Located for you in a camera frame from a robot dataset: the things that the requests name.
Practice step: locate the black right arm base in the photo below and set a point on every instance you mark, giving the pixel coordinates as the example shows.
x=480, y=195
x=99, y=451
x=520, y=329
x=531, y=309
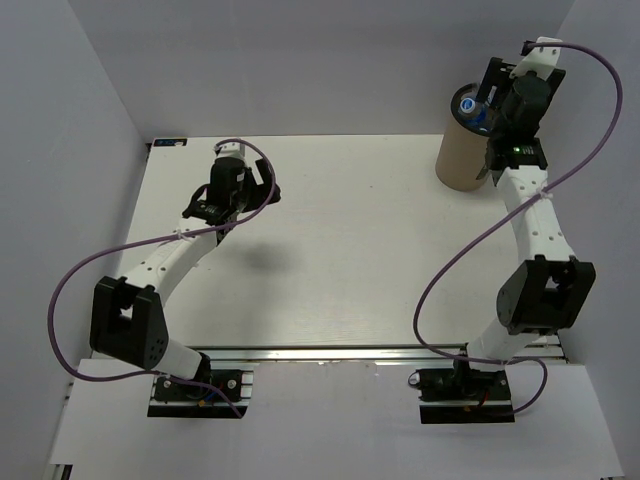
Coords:
x=454, y=392

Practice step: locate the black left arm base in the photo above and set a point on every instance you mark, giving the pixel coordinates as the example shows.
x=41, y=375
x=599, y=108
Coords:
x=234, y=382

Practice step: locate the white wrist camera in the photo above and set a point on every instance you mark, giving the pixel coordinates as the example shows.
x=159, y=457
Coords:
x=231, y=149
x=540, y=57

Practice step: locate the blue-label bottle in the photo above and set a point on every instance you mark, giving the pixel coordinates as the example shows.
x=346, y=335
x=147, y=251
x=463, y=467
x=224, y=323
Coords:
x=473, y=114

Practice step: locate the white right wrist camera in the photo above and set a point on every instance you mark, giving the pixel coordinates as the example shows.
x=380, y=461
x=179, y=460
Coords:
x=540, y=57

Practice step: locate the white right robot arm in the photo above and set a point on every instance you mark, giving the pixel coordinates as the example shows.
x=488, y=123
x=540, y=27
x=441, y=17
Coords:
x=550, y=285

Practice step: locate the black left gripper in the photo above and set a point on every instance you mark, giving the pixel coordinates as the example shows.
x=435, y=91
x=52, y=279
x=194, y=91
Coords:
x=262, y=192

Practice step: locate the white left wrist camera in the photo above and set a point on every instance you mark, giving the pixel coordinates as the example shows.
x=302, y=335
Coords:
x=231, y=149

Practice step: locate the small blue table label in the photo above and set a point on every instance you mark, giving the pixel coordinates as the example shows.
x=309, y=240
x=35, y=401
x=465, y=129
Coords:
x=169, y=142

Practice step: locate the brown cylindrical paper bin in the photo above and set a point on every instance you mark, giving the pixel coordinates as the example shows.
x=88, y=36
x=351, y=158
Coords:
x=460, y=164

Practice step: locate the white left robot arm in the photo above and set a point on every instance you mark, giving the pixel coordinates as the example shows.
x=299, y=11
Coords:
x=128, y=321

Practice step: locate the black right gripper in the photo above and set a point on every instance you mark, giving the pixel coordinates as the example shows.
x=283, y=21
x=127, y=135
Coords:
x=497, y=76

